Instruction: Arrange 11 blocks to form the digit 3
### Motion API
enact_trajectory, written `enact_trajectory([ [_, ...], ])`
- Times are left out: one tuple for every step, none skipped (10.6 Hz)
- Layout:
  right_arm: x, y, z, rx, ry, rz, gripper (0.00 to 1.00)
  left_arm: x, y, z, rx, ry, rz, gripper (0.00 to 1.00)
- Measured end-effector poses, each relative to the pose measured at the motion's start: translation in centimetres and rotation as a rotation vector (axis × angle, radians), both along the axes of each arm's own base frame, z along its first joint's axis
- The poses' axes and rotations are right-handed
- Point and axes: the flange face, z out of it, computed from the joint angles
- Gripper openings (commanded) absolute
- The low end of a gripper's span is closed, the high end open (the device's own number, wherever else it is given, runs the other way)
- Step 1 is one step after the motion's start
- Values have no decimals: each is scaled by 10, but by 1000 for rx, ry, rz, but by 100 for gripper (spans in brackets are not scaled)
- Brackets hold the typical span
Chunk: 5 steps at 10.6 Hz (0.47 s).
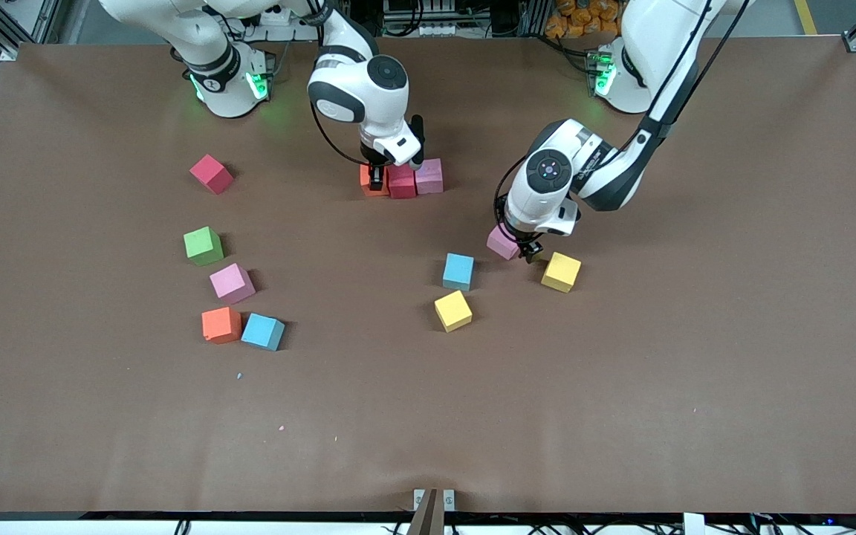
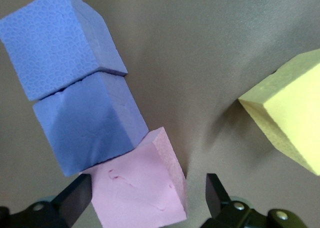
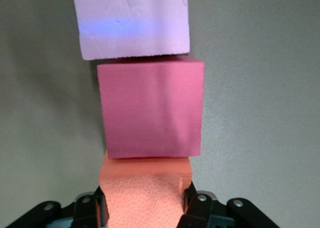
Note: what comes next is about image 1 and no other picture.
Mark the blue foam cube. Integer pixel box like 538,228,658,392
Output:
442,253,476,292
241,312,286,351

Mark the large table mat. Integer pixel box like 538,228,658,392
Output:
0,37,856,517

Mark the pile of orange packets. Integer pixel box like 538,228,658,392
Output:
545,0,626,39

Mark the brown wedge bar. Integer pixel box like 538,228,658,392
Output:
406,488,447,535

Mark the green foam cube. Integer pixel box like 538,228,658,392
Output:
183,226,224,267

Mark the metal clamp bracket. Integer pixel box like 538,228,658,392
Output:
413,488,456,513

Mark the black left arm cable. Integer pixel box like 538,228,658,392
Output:
493,0,741,233

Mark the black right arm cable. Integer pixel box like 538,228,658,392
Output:
309,100,378,169

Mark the yellow foam cube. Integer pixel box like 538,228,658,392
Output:
434,290,473,333
541,251,583,294

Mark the orange foam cube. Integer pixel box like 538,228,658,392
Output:
201,306,243,345
359,163,392,198

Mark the red foam cube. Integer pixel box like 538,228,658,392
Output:
189,154,235,195
387,163,418,200

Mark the pink foam cube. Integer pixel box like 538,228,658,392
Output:
486,225,522,262
209,262,256,305
415,158,445,195

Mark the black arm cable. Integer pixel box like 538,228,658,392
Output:
309,100,378,169
493,0,741,233

